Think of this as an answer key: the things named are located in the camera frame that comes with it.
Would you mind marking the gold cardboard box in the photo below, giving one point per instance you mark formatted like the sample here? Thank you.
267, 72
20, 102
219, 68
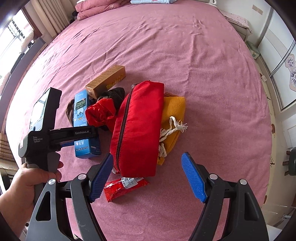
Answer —
105, 81

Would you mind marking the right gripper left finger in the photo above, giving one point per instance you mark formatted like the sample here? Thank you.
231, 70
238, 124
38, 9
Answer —
50, 220

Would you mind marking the red knotted cloth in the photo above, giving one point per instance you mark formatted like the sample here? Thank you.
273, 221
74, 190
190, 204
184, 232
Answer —
102, 113

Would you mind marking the beige curtain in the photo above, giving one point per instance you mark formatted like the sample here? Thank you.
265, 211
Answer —
53, 15

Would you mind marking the pink bed sheet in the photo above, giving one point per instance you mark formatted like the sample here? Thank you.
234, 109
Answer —
194, 51

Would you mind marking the red zipper pouch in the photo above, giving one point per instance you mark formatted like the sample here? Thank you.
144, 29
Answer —
135, 139

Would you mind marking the yellow drawstring bag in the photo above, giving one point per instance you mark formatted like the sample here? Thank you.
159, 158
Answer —
172, 124

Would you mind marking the blue toothpaste box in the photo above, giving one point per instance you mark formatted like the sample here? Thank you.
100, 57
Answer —
90, 146

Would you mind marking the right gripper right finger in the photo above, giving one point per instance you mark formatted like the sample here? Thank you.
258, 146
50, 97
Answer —
244, 220

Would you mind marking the red snack wrapper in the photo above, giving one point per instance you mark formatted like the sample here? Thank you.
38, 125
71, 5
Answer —
122, 186

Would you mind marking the white sliding wardrobe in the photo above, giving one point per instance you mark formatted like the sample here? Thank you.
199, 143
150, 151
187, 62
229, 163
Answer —
277, 51

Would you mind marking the brown sock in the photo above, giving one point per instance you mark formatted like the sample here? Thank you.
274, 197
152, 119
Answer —
70, 112

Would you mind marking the nightstand with pink cloth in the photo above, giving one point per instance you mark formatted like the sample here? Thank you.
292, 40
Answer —
239, 23

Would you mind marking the folded pink quilt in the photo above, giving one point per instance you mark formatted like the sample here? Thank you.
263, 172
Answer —
88, 8

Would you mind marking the left hand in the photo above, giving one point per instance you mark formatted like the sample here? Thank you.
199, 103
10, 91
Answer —
17, 203

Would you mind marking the black sock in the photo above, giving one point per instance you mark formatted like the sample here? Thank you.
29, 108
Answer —
116, 94

